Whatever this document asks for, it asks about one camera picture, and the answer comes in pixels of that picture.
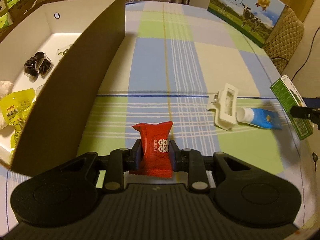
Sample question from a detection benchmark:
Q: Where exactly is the green medicine box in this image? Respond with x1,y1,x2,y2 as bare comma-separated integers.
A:
270,75,313,140

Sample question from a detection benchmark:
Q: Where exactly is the red candy packet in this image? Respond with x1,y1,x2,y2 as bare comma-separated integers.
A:
129,121,173,178

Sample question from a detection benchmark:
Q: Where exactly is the blue hand cream tube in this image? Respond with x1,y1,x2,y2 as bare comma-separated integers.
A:
236,107,282,129

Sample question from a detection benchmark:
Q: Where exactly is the white plastic clip holder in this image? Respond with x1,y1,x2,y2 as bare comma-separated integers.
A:
206,83,239,130

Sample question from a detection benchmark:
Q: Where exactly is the yellow snack pouch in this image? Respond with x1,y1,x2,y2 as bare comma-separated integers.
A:
2,88,36,150

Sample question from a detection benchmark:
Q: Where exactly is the dark scrunchie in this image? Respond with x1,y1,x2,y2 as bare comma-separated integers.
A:
24,51,52,79

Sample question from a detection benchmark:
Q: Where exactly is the white cloth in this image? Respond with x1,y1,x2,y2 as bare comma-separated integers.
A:
0,81,14,130

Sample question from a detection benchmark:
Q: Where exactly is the clear plastic box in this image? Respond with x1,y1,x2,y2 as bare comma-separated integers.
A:
36,85,44,98

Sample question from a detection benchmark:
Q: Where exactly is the white medicine box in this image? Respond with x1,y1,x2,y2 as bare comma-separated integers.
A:
57,44,73,61

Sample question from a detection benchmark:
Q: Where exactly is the quilted beige chair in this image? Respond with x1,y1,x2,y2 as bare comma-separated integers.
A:
263,5,304,74

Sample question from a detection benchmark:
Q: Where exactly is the checked blue green tablecloth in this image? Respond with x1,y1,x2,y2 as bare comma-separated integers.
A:
72,2,316,226

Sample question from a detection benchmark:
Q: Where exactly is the light blue milk carton box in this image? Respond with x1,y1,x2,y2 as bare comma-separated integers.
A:
208,0,286,48

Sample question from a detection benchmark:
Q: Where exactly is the brown cardboard storage box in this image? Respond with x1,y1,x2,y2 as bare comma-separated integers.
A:
1,0,125,177

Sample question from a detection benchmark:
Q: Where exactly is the cardboard box with green tissues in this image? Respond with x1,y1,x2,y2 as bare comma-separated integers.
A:
1,0,35,35

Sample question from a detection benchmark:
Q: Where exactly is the black power cable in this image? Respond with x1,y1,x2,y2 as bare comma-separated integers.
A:
269,26,320,82

